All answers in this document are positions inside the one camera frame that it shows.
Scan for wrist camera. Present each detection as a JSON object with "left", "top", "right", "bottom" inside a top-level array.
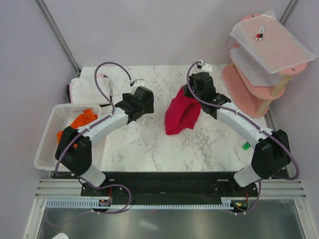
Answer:
[
  {"left": 130, "top": 79, "right": 145, "bottom": 87},
  {"left": 196, "top": 60, "right": 213, "bottom": 73}
]

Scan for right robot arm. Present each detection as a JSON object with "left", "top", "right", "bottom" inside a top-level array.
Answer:
[{"left": 183, "top": 72, "right": 292, "bottom": 196}]

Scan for black capped marker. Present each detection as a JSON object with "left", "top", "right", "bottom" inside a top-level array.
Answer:
[{"left": 258, "top": 25, "right": 266, "bottom": 41}]

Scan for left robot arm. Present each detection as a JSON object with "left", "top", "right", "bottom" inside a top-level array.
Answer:
[{"left": 55, "top": 86, "right": 154, "bottom": 196}]

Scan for white foam sheet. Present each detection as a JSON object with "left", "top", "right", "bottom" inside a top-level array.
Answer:
[{"left": 230, "top": 10, "right": 318, "bottom": 74}]

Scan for pink tiered shelf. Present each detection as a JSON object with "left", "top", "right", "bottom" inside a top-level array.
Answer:
[{"left": 223, "top": 15, "right": 307, "bottom": 118}]

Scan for orange t shirt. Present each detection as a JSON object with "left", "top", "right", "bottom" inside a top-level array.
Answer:
[{"left": 56, "top": 109, "right": 98, "bottom": 145}]

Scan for folded white t shirt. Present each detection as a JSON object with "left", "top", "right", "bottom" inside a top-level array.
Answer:
[{"left": 69, "top": 73, "right": 111, "bottom": 105}]

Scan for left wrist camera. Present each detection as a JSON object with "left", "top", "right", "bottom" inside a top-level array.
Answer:
[{"left": 130, "top": 79, "right": 145, "bottom": 87}]

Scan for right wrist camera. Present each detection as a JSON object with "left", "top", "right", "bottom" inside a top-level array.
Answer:
[{"left": 196, "top": 60, "right": 213, "bottom": 73}]

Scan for green highlighter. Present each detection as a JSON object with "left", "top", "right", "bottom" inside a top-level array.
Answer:
[{"left": 242, "top": 142, "right": 251, "bottom": 150}]

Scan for magenta t shirt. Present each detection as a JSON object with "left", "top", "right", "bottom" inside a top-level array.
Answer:
[{"left": 164, "top": 88, "right": 201, "bottom": 135}]

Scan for red capped marker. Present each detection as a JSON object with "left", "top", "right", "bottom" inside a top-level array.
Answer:
[{"left": 255, "top": 25, "right": 263, "bottom": 41}]

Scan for white plastic basket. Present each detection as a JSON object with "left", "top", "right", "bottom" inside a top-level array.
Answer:
[{"left": 34, "top": 104, "right": 102, "bottom": 171}]

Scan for paper sheets on shelf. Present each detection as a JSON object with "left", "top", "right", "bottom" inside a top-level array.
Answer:
[{"left": 230, "top": 47, "right": 282, "bottom": 87}]

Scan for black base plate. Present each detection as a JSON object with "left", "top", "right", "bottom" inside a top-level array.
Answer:
[{"left": 81, "top": 172, "right": 258, "bottom": 200}]

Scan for white cable duct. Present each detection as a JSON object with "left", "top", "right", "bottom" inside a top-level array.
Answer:
[{"left": 45, "top": 198, "right": 234, "bottom": 210}]

